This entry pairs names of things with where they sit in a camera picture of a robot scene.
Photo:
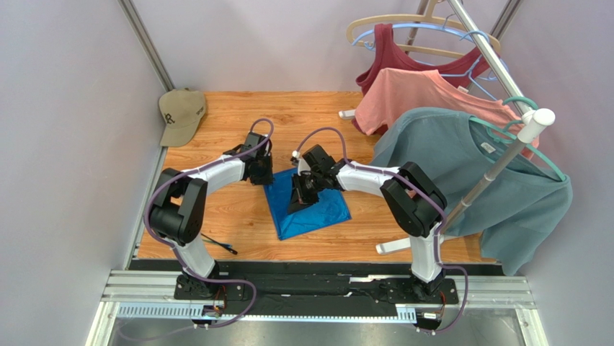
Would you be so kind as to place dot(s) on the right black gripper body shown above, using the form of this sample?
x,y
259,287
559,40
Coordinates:
x,y
305,187

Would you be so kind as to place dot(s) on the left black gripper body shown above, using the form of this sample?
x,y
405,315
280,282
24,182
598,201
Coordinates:
x,y
264,175

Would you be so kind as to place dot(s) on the blue cloth napkin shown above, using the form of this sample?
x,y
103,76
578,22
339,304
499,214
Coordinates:
x,y
331,209

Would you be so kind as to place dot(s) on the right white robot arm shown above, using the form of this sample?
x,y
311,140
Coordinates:
x,y
413,199

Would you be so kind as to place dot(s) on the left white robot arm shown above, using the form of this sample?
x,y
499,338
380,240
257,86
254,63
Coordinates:
x,y
175,213

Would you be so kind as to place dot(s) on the black fork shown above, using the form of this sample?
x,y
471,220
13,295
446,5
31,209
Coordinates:
x,y
227,247

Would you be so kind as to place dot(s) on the beige baseball cap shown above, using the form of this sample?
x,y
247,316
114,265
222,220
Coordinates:
x,y
181,110

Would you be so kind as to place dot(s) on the salmon pink t-shirt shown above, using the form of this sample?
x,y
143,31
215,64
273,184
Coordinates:
x,y
397,91

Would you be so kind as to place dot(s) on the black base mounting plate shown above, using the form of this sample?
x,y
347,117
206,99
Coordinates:
x,y
319,289

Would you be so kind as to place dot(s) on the maroon tank top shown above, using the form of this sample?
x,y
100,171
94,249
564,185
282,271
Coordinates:
x,y
389,55

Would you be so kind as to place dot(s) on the teal green hanger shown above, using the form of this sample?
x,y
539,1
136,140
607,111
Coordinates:
x,y
519,134

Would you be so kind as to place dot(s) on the beige wooden hanger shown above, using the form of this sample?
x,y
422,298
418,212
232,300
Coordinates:
x,y
424,19

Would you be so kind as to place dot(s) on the teal t-shirt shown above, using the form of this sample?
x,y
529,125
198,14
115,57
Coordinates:
x,y
513,215

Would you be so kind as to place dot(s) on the metal clothes rack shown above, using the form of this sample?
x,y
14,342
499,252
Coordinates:
x,y
488,45

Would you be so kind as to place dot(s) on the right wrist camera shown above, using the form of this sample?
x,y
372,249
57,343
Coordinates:
x,y
314,160

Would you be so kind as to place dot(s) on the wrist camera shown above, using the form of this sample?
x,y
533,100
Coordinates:
x,y
256,145
314,160

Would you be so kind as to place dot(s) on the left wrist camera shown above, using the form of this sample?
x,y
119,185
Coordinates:
x,y
256,145

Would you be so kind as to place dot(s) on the aluminium frame rail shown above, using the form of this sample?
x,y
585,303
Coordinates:
x,y
141,294

